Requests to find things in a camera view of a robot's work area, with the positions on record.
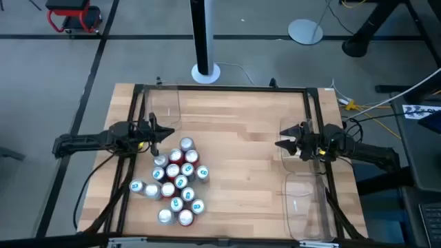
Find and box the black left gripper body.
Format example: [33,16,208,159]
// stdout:
[136,112,160,156]

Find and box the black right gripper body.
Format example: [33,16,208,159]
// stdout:
[296,120,327,162]

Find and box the clear plastic bin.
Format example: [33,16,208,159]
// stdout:
[283,171,336,242]
[146,85,183,132]
[279,118,322,173]

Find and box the red soda can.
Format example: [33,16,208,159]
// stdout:
[184,149,201,168]
[177,209,195,227]
[165,163,181,180]
[168,148,185,166]
[160,182,177,200]

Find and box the blue tab slim energy can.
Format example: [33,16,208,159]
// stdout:
[151,167,167,183]
[169,196,185,214]
[174,174,189,190]
[180,162,196,182]
[190,198,206,216]
[181,187,196,204]
[129,179,146,196]
[195,165,210,183]

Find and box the silver pink raspberry soda can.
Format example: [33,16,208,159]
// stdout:
[179,136,196,154]

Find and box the group of blue-top cans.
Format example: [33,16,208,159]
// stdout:
[81,83,367,241]

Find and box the white round pole base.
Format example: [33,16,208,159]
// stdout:
[191,62,221,85]

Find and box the black desk foot bar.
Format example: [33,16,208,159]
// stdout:
[356,166,414,196]

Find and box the black white tall pole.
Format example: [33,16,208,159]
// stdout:
[189,0,215,75]

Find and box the white printed paper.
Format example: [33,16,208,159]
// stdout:
[402,104,441,121]

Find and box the dark grey desk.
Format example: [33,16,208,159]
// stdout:
[391,67,441,248]

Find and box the thin grey stand pole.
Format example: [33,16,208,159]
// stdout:
[309,0,334,35]

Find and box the blue tablet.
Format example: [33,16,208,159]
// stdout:
[417,110,441,135]

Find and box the dark grey furniture leg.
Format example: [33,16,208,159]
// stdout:
[0,146,27,162]

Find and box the black keyboard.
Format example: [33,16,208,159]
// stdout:
[418,202,441,248]

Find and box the red black rolling stool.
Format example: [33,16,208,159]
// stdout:
[45,0,103,34]

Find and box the black crossbar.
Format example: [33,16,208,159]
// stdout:
[0,232,441,248]

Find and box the black cable yellow tag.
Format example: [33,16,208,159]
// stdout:
[316,146,340,163]
[136,139,152,155]

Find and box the yellow cable with plug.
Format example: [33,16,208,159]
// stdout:
[344,99,403,141]

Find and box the thin white cable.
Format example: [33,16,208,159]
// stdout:
[215,61,256,86]

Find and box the thick white cable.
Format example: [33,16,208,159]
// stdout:
[342,68,441,122]

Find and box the grey round base plate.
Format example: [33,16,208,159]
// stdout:
[287,19,324,45]

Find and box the silver bracket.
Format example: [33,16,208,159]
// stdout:
[298,240,340,248]
[107,236,148,248]

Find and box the black floor cable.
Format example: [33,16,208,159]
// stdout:
[72,153,118,231]

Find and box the thin black cable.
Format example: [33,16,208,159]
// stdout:
[325,0,356,35]

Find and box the black desk leg frame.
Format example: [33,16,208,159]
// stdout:
[341,0,441,68]

